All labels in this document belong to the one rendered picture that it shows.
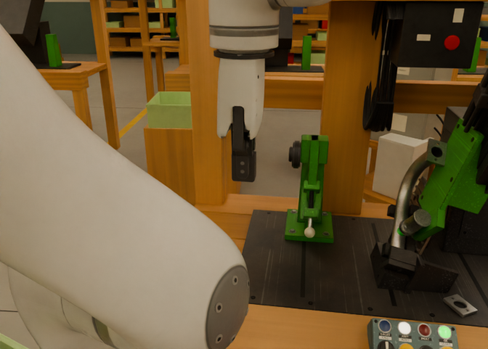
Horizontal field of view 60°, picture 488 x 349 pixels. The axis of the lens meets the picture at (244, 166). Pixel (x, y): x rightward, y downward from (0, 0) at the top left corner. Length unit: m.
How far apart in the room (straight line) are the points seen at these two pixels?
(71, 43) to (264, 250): 11.18
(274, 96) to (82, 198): 1.08
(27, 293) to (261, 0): 0.37
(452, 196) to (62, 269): 0.81
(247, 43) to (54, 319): 0.34
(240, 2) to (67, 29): 11.60
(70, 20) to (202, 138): 10.81
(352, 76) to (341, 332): 0.66
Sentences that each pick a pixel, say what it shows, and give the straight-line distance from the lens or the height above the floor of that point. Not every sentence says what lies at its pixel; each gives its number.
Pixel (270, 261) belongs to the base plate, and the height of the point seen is 0.90.
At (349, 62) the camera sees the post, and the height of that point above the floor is 1.34.
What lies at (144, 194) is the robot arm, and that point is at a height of 1.39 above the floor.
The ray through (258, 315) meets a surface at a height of 0.90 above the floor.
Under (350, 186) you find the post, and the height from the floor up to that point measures 0.97.
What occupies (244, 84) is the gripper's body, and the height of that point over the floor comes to 1.42.
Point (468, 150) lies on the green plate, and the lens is 0.92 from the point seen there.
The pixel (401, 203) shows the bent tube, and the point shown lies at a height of 1.06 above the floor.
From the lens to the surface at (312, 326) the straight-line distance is 0.92.
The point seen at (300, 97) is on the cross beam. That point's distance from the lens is 1.31.
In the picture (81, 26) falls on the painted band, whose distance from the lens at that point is 11.89.
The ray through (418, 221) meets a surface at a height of 1.08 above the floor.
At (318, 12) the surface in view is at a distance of 7.84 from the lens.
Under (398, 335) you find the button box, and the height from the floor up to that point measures 0.94.
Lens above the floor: 1.52
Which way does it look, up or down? 23 degrees down
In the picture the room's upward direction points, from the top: straight up
